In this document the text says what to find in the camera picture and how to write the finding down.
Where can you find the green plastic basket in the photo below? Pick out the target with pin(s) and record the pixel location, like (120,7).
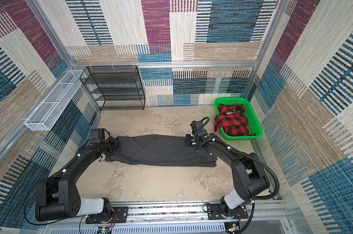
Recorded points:
(254,125)

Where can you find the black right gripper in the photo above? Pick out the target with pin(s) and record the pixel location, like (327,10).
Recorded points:
(187,140)

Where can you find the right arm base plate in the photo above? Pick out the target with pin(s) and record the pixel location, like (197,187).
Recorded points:
(219,212)

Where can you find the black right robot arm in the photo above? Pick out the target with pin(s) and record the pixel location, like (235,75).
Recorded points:
(249,173)

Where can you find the dark grey striped shirt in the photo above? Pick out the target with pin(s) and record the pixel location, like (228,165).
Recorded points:
(160,150)

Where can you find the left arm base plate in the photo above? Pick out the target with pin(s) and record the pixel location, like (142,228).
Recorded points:
(116,215)

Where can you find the red black plaid shirt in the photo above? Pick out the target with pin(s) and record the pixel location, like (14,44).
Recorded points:
(232,121)

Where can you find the black wire shelf rack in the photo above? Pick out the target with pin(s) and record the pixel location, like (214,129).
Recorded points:
(115,87)

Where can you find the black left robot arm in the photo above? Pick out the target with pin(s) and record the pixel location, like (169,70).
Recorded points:
(57,196)

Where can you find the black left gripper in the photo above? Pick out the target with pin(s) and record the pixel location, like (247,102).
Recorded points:
(116,144)

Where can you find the white wire mesh tray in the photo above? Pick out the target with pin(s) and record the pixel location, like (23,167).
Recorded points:
(48,112)

